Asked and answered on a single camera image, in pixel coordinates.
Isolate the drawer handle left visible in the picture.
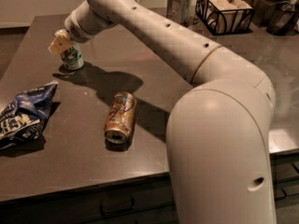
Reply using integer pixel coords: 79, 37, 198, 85
99, 198, 135, 217

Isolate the blue crumpled chip bag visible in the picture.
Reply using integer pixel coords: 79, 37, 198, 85
0, 80, 58, 149

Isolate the dark glass container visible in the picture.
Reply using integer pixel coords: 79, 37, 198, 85
266, 7, 299, 36

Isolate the black wire napkin basket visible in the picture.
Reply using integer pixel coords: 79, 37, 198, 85
195, 0, 254, 35

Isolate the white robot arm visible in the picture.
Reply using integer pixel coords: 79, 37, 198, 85
50, 0, 277, 224

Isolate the green white 7up can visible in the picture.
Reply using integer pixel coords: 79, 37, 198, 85
61, 44, 84, 71

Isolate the orange soda can lying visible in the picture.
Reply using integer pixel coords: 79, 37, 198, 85
104, 92, 137, 144

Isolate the dark box with jar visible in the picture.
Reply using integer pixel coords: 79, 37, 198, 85
241, 0, 299, 29

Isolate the metal cup with utensils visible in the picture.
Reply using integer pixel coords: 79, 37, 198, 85
166, 0, 192, 27

